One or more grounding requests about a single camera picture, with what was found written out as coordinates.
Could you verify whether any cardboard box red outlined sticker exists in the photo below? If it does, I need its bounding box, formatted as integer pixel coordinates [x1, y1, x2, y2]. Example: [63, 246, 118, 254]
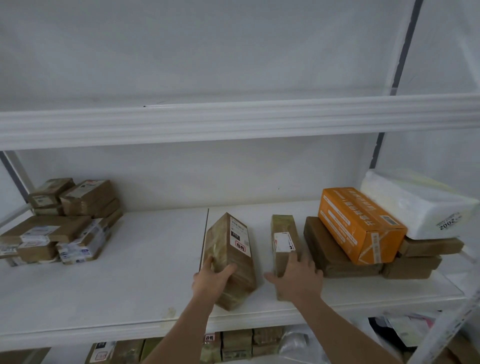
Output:
[16, 235, 60, 264]

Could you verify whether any pile of plastic mailer bags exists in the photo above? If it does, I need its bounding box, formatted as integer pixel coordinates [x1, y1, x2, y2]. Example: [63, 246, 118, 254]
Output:
[277, 310, 480, 364]

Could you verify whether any narrow taped brown parcel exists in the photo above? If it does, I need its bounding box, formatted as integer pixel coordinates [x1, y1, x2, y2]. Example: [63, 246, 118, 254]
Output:
[270, 214, 304, 302]

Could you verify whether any taped cardboard box end label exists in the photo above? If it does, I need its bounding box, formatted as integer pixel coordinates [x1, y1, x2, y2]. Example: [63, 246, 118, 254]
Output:
[26, 178, 77, 210]

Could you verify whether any person's left forearm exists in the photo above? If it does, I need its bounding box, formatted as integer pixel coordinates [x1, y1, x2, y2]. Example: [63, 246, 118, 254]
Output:
[140, 298, 222, 364]

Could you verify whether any person's right hand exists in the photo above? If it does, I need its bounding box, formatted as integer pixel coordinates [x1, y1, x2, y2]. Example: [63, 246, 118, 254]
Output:
[263, 251, 324, 311]

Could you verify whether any person's right forearm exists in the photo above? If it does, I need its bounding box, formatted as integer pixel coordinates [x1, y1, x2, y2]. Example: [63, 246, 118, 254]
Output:
[296, 298, 404, 364]

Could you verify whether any person's left hand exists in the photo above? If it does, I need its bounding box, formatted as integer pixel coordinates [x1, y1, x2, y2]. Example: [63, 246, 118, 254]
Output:
[191, 256, 239, 309]

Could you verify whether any white metal shelving rack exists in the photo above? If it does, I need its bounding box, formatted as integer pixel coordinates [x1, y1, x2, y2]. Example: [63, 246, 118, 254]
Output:
[0, 0, 480, 364]

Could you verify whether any stack of large brown parcels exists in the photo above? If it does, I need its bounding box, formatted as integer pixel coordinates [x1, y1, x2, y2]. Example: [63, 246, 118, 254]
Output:
[302, 216, 466, 281]

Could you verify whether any orange box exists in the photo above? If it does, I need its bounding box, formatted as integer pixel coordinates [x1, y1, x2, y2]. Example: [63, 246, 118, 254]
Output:
[317, 187, 409, 267]

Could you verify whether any black mailer bag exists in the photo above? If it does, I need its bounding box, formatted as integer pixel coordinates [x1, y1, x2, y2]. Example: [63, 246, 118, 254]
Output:
[368, 316, 395, 341]

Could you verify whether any white foam parcel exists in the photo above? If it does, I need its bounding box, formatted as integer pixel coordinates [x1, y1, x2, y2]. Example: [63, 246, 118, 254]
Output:
[359, 168, 480, 241]

